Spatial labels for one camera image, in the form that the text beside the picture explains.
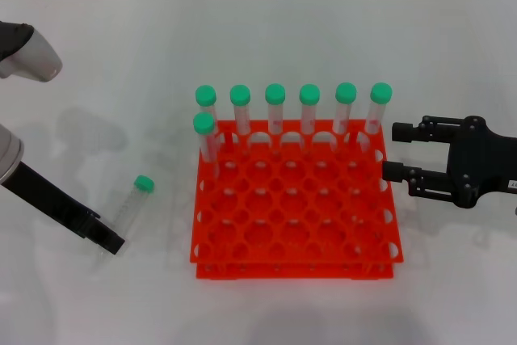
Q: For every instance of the orange test tube rack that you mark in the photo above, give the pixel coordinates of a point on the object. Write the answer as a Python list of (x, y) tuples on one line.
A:
[(282, 273)]

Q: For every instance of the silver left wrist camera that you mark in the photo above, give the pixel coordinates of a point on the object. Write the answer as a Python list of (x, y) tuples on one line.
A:
[(38, 58)]

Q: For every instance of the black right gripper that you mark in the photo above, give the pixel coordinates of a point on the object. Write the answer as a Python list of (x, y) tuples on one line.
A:
[(480, 159)]

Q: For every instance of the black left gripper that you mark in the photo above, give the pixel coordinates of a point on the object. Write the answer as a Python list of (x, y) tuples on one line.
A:
[(48, 199)]

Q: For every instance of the clear tube with green cap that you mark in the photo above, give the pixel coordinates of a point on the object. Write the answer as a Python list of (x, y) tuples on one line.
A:
[(275, 93), (381, 93), (203, 123), (346, 93), (240, 95), (144, 183), (309, 94), (205, 95)]

